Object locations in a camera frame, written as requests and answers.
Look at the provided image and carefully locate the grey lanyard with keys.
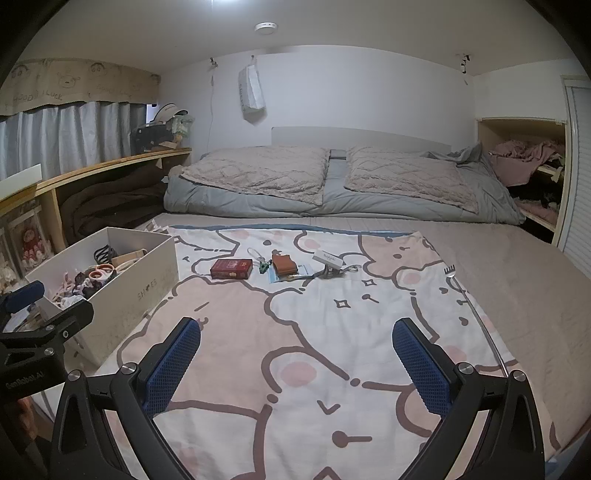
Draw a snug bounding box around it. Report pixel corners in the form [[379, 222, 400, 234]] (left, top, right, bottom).
[[300, 265, 363, 280]]

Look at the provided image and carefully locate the white shutter door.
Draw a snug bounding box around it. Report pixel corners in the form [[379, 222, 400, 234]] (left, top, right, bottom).
[[558, 74, 591, 278]]

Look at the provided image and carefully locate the pink clothes pile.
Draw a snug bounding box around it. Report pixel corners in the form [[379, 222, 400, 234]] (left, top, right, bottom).
[[488, 138, 566, 185]]

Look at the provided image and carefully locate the black wall hook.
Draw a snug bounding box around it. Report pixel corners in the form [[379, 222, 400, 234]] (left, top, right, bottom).
[[456, 53, 474, 86]]

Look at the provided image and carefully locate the beige printed valance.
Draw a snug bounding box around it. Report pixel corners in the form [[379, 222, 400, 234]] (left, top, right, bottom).
[[0, 59, 162, 117]]

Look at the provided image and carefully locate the wooden closet niche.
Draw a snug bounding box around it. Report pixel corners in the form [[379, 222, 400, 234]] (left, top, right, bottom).
[[477, 117, 568, 245]]

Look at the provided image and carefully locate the white headboard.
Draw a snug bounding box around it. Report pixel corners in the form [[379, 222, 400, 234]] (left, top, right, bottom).
[[271, 127, 452, 158]]

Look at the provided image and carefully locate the beige quilted pillow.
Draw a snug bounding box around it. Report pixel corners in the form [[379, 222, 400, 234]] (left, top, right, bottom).
[[344, 146, 481, 214], [179, 146, 331, 207]]

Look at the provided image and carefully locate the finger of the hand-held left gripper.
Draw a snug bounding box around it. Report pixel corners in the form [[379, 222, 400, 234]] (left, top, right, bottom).
[[0, 298, 95, 354], [0, 280, 45, 326]]

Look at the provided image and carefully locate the white foam board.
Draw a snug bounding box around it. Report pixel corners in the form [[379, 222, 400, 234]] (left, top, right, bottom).
[[0, 165, 43, 202]]

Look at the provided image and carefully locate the white hanging bag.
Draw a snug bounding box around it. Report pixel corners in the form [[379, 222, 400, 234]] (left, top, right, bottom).
[[238, 55, 267, 123]]

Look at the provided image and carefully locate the wooden shelf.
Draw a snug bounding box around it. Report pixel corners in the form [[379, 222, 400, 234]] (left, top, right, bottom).
[[0, 147, 192, 259]]

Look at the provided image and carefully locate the small white box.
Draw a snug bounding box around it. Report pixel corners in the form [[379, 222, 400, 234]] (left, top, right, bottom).
[[313, 250, 345, 270]]

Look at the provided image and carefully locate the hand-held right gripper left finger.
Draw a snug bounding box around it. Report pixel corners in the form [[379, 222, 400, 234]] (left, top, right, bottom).
[[48, 316, 202, 480]]

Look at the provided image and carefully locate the white doll in clear case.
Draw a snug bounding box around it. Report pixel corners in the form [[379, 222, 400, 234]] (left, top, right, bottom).
[[0, 226, 19, 296]]

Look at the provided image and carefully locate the white cap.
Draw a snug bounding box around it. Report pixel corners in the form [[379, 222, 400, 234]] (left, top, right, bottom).
[[150, 102, 190, 123]]

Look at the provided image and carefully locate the blue card packet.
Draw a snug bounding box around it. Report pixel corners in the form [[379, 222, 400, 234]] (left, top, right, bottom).
[[268, 264, 315, 283]]

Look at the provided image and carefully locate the white wall cable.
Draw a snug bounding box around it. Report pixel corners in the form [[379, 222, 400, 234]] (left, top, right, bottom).
[[203, 58, 218, 158]]

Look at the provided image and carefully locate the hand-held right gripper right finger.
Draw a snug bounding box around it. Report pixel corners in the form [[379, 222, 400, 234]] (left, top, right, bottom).
[[392, 318, 548, 480]]

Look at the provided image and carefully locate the black bag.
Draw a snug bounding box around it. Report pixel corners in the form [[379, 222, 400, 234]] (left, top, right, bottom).
[[130, 122, 178, 153]]

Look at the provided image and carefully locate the brown folded blanket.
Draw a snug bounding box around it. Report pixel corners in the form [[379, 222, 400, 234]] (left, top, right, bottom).
[[60, 168, 171, 238]]

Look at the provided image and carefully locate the dried flower bunch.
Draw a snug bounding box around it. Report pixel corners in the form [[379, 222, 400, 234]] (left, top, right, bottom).
[[171, 114, 195, 144]]

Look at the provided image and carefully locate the white storage box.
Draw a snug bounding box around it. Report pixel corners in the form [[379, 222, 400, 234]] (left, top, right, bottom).
[[25, 226, 178, 365]]

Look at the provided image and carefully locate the dark clothes pile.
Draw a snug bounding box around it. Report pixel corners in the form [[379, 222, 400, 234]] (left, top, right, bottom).
[[505, 171, 564, 217]]

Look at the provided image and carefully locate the brown leather wallet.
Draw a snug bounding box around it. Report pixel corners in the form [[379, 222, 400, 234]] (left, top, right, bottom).
[[271, 250, 295, 279]]

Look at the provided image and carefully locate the printed bear blanket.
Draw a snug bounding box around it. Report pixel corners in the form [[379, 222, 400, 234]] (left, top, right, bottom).
[[99, 224, 561, 480]]

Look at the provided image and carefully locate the red cigarette pack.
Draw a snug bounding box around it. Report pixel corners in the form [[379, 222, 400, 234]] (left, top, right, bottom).
[[210, 258, 254, 280]]

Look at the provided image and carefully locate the grey curtain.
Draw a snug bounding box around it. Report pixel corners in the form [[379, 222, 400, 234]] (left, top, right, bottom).
[[0, 99, 148, 181]]

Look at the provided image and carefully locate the metal back scratcher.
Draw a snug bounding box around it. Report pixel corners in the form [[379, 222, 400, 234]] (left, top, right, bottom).
[[442, 264, 511, 374]]

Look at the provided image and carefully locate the red doll in clear case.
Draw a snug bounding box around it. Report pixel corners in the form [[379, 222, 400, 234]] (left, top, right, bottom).
[[7, 208, 51, 278]]

